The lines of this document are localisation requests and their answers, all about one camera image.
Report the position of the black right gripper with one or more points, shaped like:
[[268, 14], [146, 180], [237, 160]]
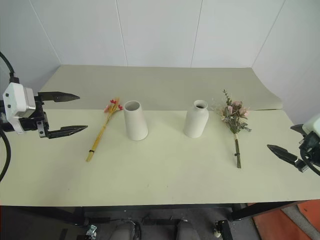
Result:
[[311, 147]]

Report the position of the orange floor mat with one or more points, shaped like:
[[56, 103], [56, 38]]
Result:
[[287, 220]]

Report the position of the white cone-shaped vase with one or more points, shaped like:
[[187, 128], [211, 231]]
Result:
[[135, 122]]

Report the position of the yellow-stemmed red flower bundle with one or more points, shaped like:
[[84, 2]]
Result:
[[102, 133]]

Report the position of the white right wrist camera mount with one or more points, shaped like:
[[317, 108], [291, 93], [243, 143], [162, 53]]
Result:
[[312, 124]]

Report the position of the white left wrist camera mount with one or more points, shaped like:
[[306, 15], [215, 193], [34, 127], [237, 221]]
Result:
[[15, 102]]

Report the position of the small caster wheel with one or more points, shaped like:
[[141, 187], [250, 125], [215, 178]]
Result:
[[91, 230], [218, 228]]

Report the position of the pink flower bouquet green stems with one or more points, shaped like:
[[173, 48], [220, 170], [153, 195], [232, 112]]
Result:
[[234, 120]]

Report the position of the black metal table frame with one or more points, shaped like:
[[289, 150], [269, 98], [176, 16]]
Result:
[[160, 208]]

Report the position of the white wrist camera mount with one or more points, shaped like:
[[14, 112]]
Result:
[[312, 124], [15, 102]]

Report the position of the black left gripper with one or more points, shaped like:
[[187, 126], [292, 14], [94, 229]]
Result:
[[31, 123]]

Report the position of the white bottle-shaped vase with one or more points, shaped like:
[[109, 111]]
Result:
[[196, 120]]

